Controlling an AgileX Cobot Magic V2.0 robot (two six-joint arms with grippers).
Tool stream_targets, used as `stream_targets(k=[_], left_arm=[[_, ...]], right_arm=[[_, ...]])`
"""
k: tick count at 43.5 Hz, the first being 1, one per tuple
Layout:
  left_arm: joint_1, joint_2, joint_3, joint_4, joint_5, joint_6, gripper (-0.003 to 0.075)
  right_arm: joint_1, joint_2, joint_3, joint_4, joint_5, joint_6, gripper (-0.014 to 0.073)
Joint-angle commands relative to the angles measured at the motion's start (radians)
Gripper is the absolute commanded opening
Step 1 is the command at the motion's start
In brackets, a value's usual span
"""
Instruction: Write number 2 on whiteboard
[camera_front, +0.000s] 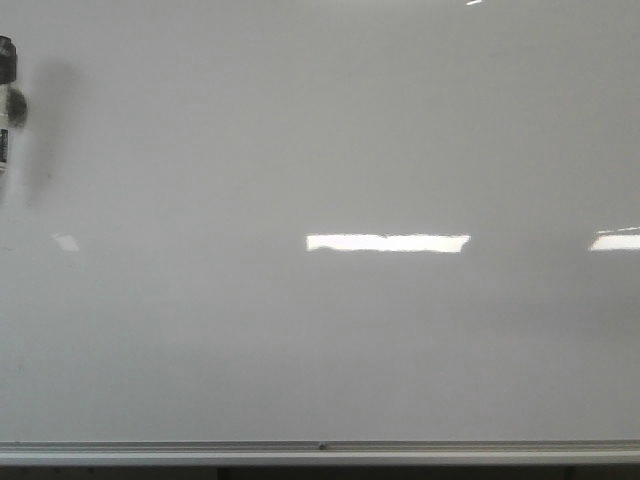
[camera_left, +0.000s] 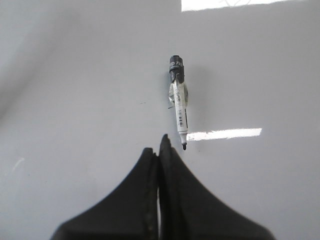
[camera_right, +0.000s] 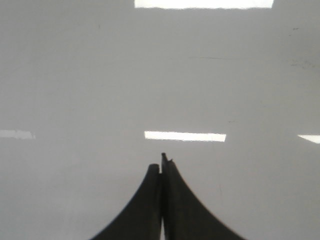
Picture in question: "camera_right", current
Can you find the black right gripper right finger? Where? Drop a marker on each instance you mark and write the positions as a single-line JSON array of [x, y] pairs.
[[184, 216]]

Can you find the white whiteboard with aluminium frame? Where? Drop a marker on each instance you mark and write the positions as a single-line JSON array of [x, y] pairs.
[[94, 91]]

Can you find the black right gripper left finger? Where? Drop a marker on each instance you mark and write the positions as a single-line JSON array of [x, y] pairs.
[[141, 218]]

